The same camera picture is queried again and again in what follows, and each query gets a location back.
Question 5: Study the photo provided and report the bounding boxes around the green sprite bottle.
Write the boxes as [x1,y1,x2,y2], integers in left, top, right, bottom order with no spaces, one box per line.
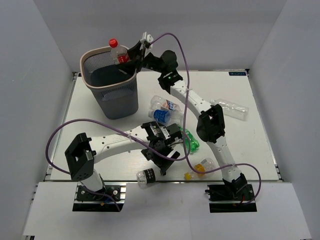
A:
[184,129,200,153]

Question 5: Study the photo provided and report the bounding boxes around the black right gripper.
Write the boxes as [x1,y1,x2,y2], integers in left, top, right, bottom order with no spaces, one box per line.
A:
[116,39,166,77]

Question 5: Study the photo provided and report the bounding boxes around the red cap cola bottle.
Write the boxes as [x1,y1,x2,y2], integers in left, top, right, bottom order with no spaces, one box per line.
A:
[109,38,130,65]

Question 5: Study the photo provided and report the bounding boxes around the clear bottle black label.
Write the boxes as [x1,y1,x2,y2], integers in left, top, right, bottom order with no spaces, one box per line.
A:
[136,168,156,186]

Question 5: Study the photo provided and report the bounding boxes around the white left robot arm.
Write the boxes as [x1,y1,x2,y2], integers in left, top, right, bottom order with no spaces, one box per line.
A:
[64,121,183,200]

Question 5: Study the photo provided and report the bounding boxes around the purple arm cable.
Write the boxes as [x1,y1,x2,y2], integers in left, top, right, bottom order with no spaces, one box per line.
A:
[149,32,262,206]
[46,118,191,212]

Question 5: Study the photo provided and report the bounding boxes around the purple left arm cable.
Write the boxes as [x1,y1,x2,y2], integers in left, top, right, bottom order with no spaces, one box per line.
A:
[46,118,191,212]

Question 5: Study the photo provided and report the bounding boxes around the grey mesh waste bin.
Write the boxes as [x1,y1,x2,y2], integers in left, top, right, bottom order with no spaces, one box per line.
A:
[79,46,139,120]

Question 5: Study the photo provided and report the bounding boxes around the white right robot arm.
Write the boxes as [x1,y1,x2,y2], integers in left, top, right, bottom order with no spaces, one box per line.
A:
[119,42,248,200]

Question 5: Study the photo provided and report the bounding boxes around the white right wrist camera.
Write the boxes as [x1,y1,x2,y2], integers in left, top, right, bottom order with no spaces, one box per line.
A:
[140,32,154,48]

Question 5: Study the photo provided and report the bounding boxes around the blue table sticker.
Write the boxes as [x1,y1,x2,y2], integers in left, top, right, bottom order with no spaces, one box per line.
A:
[228,71,247,76]

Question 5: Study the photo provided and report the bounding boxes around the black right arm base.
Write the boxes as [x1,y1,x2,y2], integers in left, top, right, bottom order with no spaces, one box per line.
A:
[204,184,257,213]

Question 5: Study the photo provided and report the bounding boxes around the clear bottle orange label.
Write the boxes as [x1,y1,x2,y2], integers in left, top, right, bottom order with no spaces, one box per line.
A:
[184,158,216,181]

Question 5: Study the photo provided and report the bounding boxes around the large clear plastic bottle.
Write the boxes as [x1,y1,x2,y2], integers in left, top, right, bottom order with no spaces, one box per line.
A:
[209,99,249,122]

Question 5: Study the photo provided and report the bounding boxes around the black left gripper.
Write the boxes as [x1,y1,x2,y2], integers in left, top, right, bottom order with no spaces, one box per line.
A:
[141,141,180,173]

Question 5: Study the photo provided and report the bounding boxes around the clear bottle red blue label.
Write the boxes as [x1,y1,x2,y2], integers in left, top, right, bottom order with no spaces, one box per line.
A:
[150,95,181,112]

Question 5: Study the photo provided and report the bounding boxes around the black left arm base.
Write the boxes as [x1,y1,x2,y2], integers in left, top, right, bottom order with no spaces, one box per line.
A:
[72,181,127,213]

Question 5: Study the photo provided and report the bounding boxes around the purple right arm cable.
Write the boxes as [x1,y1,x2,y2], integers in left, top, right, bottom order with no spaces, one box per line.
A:
[149,32,262,206]

